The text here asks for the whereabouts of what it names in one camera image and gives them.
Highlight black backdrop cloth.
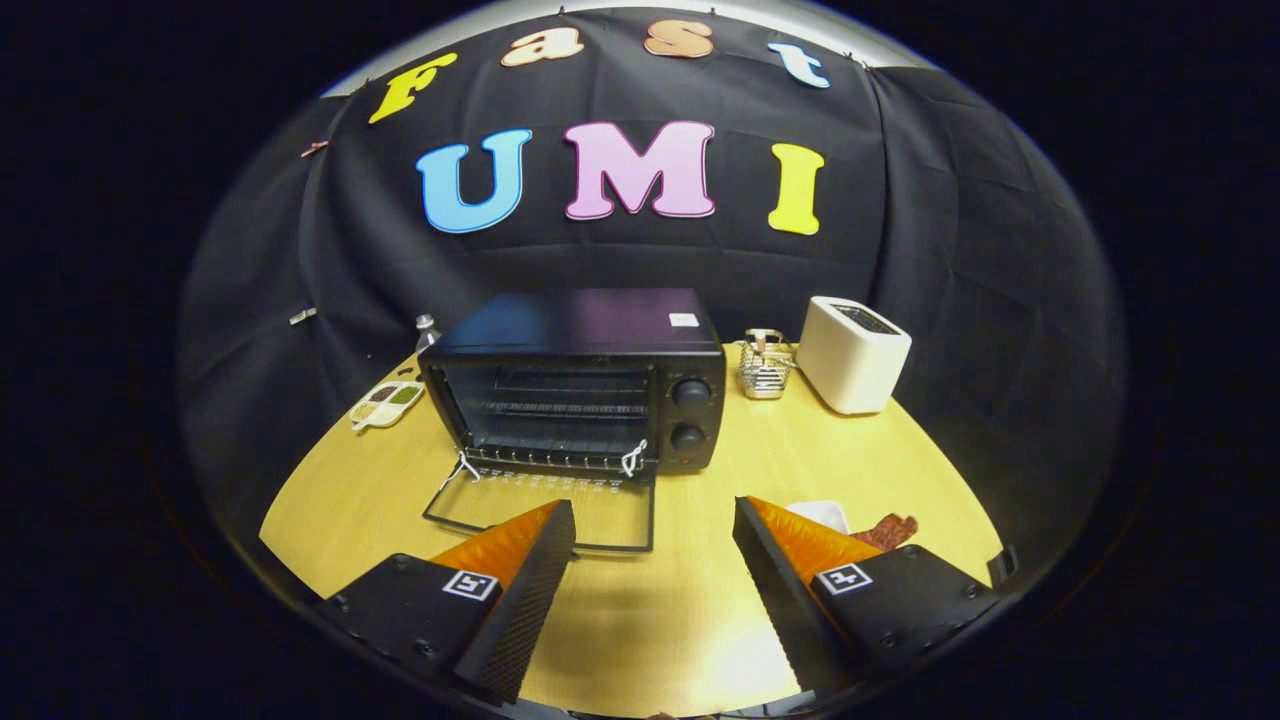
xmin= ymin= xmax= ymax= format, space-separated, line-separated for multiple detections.
xmin=178 ymin=8 xmax=1126 ymax=561

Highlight black toaster oven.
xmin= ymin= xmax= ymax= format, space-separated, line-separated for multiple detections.
xmin=418 ymin=288 xmax=728 ymax=554

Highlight white oblong dish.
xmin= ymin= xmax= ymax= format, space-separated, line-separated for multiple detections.
xmin=785 ymin=500 xmax=851 ymax=536

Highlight white bread toaster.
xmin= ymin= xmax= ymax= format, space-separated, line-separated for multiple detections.
xmin=797 ymin=296 xmax=913 ymax=416

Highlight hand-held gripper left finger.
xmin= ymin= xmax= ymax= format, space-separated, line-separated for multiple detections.
xmin=318 ymin=498 xmax=578 ymax=707

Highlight divided white snack tray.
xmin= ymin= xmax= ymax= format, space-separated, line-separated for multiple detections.
xmin=349 ymin=381 xmax=426 ymax=433

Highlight brown steak piece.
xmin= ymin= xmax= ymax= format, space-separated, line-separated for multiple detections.
xmin=850 ymin=513 xmax=919 ymax=553

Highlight wire basket holder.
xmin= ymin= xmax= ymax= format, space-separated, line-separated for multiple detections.
xmin=738 ymin=329 xmax=798 ymax=401

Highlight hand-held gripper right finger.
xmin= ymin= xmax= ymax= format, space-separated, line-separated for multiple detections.
xmin=733 ymin=495 xmax=1006 ymax=701

